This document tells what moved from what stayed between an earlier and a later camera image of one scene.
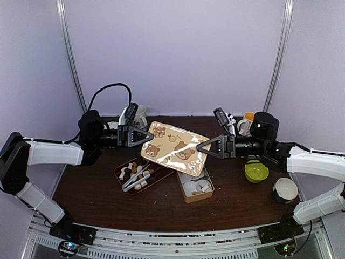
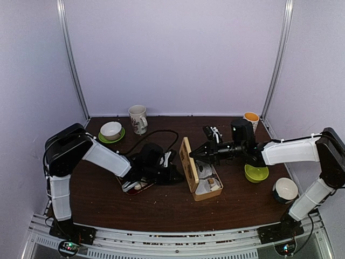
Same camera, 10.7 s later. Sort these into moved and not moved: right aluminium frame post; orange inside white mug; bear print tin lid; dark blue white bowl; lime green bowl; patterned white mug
Moved: bear print tin lid
Not moved: right aluminium frame post; patterned white mug; lime green bowl; dark blue white bowl; orange inside white mug
